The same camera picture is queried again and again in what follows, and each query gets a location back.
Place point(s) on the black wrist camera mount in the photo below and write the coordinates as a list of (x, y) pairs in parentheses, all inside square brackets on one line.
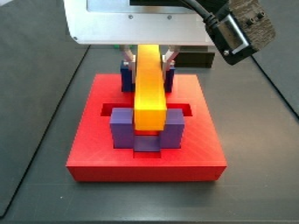
[(239, 29)]

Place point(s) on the black angled bracket stand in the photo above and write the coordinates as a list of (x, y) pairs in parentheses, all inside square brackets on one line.
[(195, 56)]

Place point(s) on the red board with slots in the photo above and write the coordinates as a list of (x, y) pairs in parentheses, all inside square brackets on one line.
[(94, 161)]

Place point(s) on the dark blue U-shaped block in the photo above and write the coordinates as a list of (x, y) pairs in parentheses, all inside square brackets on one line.
[(128, 86)]

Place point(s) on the white silver gripper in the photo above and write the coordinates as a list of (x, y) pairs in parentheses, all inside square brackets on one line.
[(112, 22)]

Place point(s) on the purple U-shaped block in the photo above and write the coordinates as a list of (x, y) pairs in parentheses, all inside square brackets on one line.
[(126, 139)]

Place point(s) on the yellow long block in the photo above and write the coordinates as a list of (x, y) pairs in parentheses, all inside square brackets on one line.
[(149, 99)]

